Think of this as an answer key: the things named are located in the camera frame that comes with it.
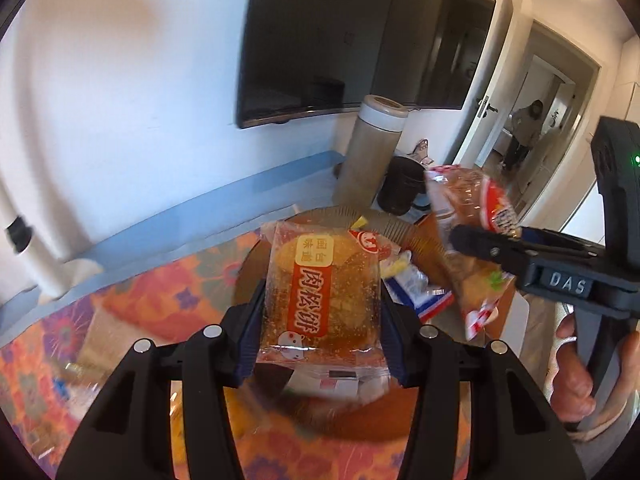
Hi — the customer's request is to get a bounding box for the red white bread packet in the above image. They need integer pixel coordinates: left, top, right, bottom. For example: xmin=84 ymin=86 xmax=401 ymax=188
xmin=425 ymin=165 xmax=522 ymax=340

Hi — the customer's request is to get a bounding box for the meat floss cake packet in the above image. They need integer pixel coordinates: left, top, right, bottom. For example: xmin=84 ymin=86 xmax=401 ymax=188
xmin=257 ymin=221 xmax=386 ymax=374

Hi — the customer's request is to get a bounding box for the person's right hand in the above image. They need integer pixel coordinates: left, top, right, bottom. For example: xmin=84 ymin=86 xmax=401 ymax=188
xmin=549 ymin=316 xmax=640 ymax=418

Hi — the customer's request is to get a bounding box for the amber glass bowl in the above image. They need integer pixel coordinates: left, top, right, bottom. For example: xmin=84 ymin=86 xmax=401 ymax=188
xmin=234 ymin=207 xmax=514 ymax=442

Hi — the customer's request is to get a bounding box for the blue white snack packet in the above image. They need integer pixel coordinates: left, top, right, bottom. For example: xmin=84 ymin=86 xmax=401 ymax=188
xmin=383 ymin=264 xmax=454 ymax=324

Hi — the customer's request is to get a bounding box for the yellow snack packet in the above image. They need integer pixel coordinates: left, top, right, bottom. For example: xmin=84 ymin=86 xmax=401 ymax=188
xmin=349 ymin=216 xmax=411 ymax=280

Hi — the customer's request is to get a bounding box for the floral orange table cloth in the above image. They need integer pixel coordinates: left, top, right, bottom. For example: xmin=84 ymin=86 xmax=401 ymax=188
xmin=1 ymin=232 xmax=416 ymax=479

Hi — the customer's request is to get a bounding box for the black mug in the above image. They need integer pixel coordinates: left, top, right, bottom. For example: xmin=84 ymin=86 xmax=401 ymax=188
xmin=378 ymin=156 xmax=426 ymax=216

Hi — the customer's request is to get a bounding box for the person in doorway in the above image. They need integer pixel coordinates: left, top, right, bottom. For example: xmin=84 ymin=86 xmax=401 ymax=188
xmin=502 ymin=100 xmax=544 ymax=172

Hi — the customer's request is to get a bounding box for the beige thermos bottle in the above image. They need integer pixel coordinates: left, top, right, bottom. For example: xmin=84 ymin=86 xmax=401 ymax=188
xmin=332 ymin=94 xmax=409 ymax=208

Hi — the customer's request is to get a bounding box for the white desk lamp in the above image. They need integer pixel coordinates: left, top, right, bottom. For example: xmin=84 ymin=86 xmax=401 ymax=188
xmin=1 ymin=178 xmax=105 ymax=306

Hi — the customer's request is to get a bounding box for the white door with handle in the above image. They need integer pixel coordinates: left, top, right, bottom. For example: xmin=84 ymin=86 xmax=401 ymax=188
xmin=449 ymin=0 xmax=513 ymax=164

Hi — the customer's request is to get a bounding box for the black wall television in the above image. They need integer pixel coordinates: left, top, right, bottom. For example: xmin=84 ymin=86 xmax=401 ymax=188
xmin=236 ymin=0 xmax=496 ymax=128

